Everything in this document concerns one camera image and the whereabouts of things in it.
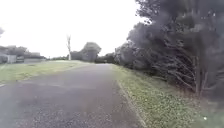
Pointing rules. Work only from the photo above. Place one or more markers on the large dark round tree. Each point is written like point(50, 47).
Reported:
point(87, 51)

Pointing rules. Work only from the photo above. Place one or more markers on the bare pale tree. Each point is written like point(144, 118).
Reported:
point(69, 46)

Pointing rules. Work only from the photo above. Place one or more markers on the grey asphalt path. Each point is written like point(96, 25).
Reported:
point(71, 96)

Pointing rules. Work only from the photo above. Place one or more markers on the grass verge below trees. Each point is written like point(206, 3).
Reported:
point(156, 100)

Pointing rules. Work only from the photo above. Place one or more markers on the row of dark trees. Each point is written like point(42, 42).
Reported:
point(180, 46)

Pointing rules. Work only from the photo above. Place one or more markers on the grass area beside path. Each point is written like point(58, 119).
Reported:
point(26, 70)

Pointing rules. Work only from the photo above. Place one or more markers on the low building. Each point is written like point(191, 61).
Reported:
point(16, 56)

